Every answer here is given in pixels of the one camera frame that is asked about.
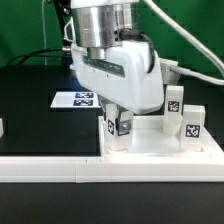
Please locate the white L-shaped obstacle wall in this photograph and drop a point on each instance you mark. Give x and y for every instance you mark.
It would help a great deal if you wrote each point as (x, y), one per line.
(118, 167)

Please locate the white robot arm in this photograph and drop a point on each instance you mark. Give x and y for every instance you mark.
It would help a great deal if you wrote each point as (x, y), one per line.
(102, 24)

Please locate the white base tag plate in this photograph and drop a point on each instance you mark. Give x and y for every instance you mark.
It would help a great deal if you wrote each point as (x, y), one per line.
(80, 99)

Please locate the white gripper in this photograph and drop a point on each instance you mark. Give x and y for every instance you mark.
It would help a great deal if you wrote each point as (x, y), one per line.
(130, 76)

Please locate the white square tabletop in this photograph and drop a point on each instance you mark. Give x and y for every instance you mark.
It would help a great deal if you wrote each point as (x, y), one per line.
(147, 137)

